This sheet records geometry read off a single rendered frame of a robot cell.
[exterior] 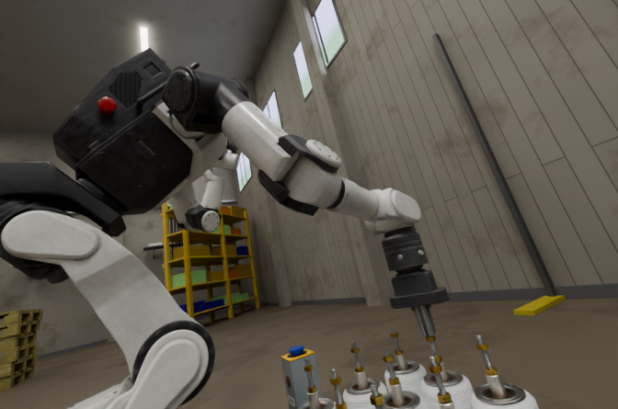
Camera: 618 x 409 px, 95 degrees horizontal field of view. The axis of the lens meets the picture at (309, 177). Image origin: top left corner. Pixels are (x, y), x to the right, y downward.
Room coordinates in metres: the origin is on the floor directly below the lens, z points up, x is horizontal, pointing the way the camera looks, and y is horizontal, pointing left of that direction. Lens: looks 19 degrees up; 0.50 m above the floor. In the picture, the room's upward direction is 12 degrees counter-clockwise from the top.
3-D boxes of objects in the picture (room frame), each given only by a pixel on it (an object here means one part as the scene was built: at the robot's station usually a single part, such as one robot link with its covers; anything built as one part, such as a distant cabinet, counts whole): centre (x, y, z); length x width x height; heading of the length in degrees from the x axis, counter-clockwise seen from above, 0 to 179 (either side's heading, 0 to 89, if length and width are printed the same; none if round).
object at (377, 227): (0.70, -0.18, 0.57); 0.11 x 0.11 x 0.11; 46
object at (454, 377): (0.69, -0.18, 0.25); 0.08 x 0.08 x 0.01
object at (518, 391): (0.58, -0.23, 0.25); 0.08 x 0.08 x 0.01
